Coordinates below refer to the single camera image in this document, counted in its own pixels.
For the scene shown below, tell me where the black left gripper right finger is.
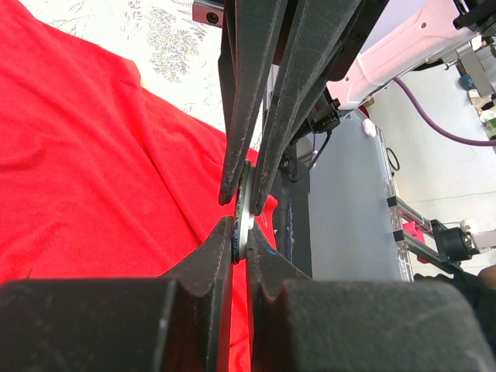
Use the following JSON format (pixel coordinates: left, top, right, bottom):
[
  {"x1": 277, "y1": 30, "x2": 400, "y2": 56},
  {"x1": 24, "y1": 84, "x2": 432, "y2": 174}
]
[{"x1": 246, "y1": 228, "x2": 495, "y2": 371}]

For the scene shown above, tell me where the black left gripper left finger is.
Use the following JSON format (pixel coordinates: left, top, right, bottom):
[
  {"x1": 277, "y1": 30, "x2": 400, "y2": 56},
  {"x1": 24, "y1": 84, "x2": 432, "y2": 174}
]
[{"x1": 1, "y1": 217, "x2": 233, "y2": 371}]

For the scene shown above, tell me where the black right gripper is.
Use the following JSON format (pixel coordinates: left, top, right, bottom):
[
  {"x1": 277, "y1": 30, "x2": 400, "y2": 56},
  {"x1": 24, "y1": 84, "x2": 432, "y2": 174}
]
[{"x1": 192, "y1": 1, "x2": 387, "y2": 215}]

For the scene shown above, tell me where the silver grey brooch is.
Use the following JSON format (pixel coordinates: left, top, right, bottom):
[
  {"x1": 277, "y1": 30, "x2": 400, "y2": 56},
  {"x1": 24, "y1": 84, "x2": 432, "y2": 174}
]
[{"x1": 231, "y1": 160, "x2": 254, "y2": 264}]

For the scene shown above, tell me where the red tank top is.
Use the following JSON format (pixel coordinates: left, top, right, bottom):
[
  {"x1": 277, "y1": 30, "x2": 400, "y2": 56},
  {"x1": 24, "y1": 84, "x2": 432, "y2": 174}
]
[{"x1": 0, "y1": 0, "x2": 280, "y2": 372}]

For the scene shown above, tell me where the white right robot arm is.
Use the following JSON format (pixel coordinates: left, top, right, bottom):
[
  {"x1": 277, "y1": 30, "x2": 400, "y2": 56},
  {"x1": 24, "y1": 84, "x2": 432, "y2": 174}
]
[{"x1": 192, "y1": 1, "x2": 495, "y2": 215}]

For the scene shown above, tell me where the floral patterned table mat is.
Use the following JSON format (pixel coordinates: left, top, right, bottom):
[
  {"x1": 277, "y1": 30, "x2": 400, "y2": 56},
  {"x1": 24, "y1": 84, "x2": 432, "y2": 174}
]
[{"x1": 23, "y1": 0, "x2": 225, "y2": 130}]

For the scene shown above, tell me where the pink white small object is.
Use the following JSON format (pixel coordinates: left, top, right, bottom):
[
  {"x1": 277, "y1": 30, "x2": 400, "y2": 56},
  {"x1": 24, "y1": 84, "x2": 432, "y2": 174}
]
[{"x1": 362, "y1": 119, "x2": 377, "y2": 138}]

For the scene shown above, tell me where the aluminium frame rail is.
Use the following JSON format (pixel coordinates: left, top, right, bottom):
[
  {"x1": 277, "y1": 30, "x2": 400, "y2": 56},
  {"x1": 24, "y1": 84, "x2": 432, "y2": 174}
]
[{"x1": 374, "y1": 129, "x2": 463, "y2": 281}]

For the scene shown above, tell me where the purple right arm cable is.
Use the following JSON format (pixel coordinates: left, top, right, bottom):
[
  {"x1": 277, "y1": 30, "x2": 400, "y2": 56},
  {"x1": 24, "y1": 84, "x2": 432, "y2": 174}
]
[{"x1": 391, "y1": 75, "x2": 496, "y2": 148}]

